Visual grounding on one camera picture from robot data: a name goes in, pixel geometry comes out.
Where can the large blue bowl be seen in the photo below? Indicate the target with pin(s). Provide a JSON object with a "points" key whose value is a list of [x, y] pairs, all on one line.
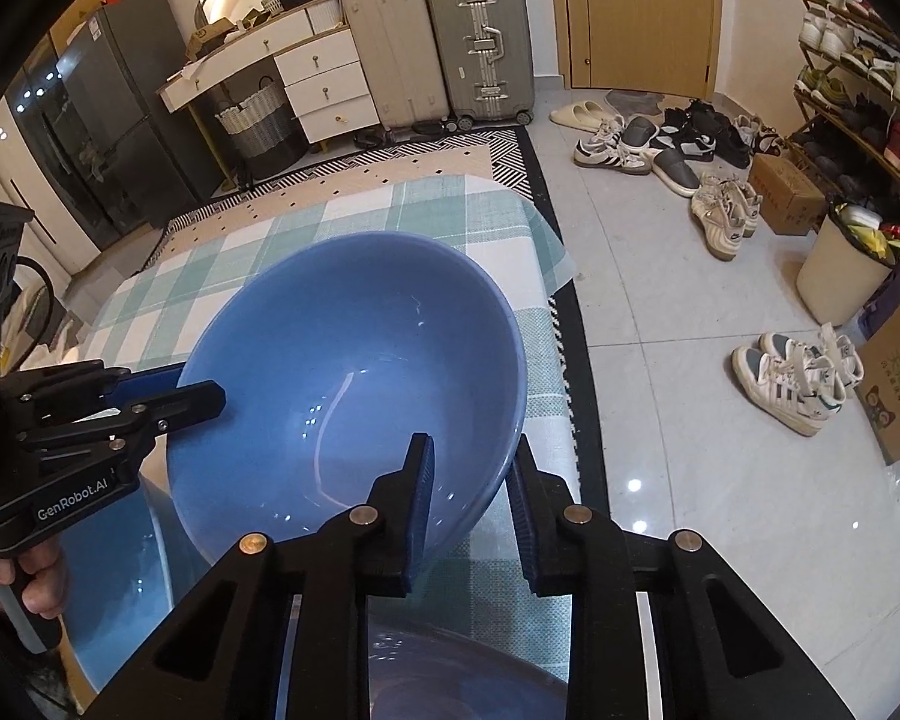
{"points": [[331, 360]]}

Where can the black glass cabinet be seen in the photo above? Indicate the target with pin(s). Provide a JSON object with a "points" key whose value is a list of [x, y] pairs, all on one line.
{"points": [[55, 135]]}

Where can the shoe rack with shoes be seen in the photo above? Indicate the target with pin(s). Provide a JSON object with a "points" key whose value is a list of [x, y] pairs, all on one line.
{"points": [[851, 77]]}

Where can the white green sneaker pair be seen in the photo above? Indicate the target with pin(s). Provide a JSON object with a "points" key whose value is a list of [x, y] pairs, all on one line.
{"points": [[802, 384]]}

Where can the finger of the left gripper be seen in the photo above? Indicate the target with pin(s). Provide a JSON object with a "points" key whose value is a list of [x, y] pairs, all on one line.
{"points": [[137, 386], [180, 407]]}

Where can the beige slippers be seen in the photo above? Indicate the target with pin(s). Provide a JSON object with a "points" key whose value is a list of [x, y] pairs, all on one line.
{"points": [[587, 116]]}

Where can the white trash bin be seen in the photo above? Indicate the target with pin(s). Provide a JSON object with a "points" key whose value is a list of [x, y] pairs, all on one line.
{"points": [[844, 268]]}

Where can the cardboard box brown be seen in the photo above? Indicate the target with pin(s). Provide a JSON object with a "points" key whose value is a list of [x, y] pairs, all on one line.
{"points": [[792, 204]]}

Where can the beige suitcase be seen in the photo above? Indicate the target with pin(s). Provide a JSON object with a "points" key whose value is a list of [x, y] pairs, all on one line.
{"points": [[396, 44]]}

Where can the white dressing table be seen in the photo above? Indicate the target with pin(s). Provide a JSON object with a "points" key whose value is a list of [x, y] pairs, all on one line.
{"points": [[230, 73]]}

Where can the silver aluminium suitcase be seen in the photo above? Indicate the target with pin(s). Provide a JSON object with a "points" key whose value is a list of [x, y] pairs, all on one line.
{"points": [[485, 49]]}

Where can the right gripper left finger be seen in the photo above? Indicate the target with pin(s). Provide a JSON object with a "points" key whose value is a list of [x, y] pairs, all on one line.
{"points": [[280, 629]]}

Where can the green plaid tablecloth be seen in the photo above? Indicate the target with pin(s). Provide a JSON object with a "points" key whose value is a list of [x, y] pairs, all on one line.
{"points": [[475, 590]]}

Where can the white drawer unit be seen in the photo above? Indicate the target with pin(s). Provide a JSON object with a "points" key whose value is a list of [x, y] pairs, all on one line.
{"points": [[326, 86]]}

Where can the person's left hand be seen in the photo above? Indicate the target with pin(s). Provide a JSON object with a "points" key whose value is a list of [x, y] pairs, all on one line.
{"points": [[47, 587]]}

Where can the beige sneaker pair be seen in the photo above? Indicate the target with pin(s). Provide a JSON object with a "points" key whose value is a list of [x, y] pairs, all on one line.
{"points": [[728, 211]]}

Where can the woven laundry basket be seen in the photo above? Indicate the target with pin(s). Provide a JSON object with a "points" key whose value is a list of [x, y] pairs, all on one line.
{"points": [[265, 131]]}

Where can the dark grey refrigerator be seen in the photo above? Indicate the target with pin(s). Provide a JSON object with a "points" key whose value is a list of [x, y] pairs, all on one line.
{"points": [[158, 161]]}

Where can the wooden door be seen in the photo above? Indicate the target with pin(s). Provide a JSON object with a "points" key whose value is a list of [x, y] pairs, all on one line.
{"points": [[666, 46]]}

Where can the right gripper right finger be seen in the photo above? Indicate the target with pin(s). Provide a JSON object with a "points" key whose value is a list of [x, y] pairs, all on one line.
{"points": [[645, 609]]}

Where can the large cardboard box bear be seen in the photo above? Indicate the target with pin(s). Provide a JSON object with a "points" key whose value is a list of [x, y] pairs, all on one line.
{"points": [[896, 382]]}

